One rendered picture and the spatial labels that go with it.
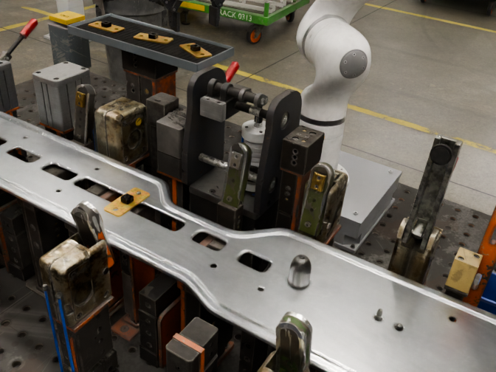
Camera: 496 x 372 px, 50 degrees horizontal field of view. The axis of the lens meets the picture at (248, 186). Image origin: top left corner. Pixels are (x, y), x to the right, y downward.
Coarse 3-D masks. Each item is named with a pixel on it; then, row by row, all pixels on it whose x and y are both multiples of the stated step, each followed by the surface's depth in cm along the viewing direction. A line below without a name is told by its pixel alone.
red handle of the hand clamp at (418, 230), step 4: (420, 220) 81; (424, 220) 81; (416, 224) 81; (420, 224) 81; (424, 224) 81; (412, 228) 81; (416, 228) 81; (420, 228) 80; (424, 228) 80; (412, 232) 81; (416, 232) 80; (420, 232) 80; (416, 236) 80; (420, 236) 80
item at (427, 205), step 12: (444, 144) 72; (456, 144) 73; (432, 156) 73; (444, 156) 72; (456, 156) 74; (432, 168) 77; (444, 168) 76; (432, 180) 77; (444, 180) 75; (420, 192) 78; (432, 192) 78; (444, 192) 76; (420, 204) 79; (432, 204) 78; (420, 216) 80; (432, 216) 78; (408, 228) 80; (432, 228) 79
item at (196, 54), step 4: (180, 44) 116; (184, 44) 116; (188, 44) 116; (192, 44) 116; (196, 44) 114; (184, 48) 114; (188, 48) 114; (192, 48) 113; (196, 48) 112; (200, 48) 113; (188, 52) 112; (192, 52) 112; (196, 52) 112; (200, 52) 112; (204, 52) 112; (208, 52) 112; (196, 56) 110; (200, 56) 110; (204, 56) 111; (208, 56) 111
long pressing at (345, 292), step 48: (48, 144) 108; (48, 192) 94; (144, 240) 85; (192, 240) 86; (240, 240) 87; (288, 240) 87; (192, 288) 78; (240, 288) 77; (288, 288) 78; (336, 288) 79; (384, 288) 79; (336, 336) 71; (384, 336) 72; (432, 336) 72; (480, 336) 73
